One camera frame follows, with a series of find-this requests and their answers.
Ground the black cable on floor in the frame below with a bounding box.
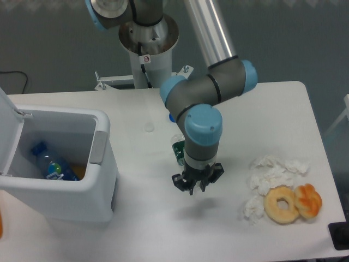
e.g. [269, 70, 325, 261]
[0, 70, 29, 94]

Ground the orange object at left edge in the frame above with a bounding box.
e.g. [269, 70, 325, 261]
[0, 212, 4, 239]

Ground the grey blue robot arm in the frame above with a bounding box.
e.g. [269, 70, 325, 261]
[86, 1, 258, 192]

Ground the white frame at right edge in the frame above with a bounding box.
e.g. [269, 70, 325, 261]
[323, 94, 348, 144]

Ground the plain ring donut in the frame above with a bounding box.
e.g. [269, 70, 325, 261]
[263, 186, 299, 224]

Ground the orange glazed twisted bun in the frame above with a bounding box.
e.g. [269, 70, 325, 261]
[294, 183, 322, 219]

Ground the clear bottle green label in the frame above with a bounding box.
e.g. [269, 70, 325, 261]
[170, 134, 185, 166]

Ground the black cable on pedestal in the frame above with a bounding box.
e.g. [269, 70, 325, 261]
[137, 42, 153, 88]

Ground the white open trash bin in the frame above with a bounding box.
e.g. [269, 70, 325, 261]
[1, 93, 118, 222]

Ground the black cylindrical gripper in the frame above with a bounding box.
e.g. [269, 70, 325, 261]
[172, 163, 224, 195]

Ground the large crumpled white tissue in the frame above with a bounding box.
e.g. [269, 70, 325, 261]
[248, 154, 310, 196]

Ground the orange item in bin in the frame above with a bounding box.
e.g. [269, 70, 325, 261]
[70, 164, 86, 180]

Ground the blue bottle cap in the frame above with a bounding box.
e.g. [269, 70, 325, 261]
[169, 114, 176, 123]

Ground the black device at edge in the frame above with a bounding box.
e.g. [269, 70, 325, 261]
[328, 222, 348, 251]

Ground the small crumpled white tissue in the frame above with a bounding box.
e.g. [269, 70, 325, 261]
[243, 195, 264, 225]

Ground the blue bottle in bin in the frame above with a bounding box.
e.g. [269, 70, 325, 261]
[31, 142, 79, 181]

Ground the white bottle cap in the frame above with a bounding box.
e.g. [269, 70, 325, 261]
[144, 122, 155, 133]

